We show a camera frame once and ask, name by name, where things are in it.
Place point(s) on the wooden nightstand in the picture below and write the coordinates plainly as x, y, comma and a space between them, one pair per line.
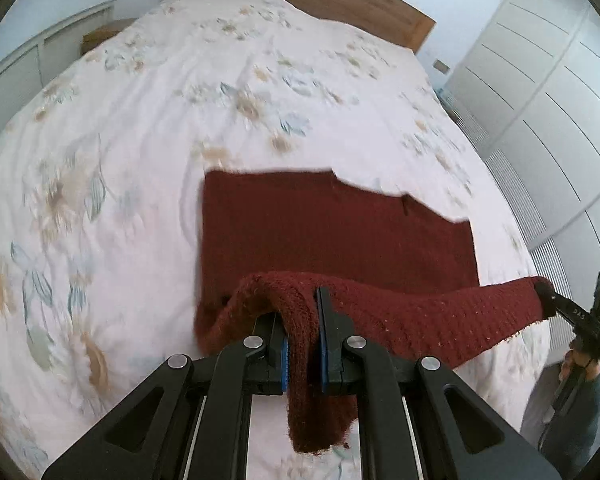
99, 35
447, 104

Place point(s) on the person right hand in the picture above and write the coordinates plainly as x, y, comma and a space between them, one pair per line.
574, 358

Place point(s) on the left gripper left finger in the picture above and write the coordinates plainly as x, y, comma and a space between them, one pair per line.
189, 419

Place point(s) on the dark red knit sweater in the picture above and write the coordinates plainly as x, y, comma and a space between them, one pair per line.
406, 277

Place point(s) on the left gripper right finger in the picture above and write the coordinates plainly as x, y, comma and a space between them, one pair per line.
418, 419

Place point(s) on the left white cabinet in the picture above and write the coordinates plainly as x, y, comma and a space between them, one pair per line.
28, 69

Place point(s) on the white wardrobe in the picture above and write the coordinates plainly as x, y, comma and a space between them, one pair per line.
528, 97

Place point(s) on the right wall switch plate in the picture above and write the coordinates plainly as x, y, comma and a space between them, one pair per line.
441, 67

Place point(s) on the floral pink bedspread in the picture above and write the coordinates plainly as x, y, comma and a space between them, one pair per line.
101, 173

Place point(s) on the right wooden nightstand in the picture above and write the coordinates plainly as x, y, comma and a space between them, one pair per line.
447, 104

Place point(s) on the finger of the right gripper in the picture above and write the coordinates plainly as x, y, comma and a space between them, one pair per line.
546, 294

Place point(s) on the person grey forearm sleeve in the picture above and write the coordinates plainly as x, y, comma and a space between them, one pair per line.
568, 441

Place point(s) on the left wooden nightstand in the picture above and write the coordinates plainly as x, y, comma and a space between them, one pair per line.
99, 35

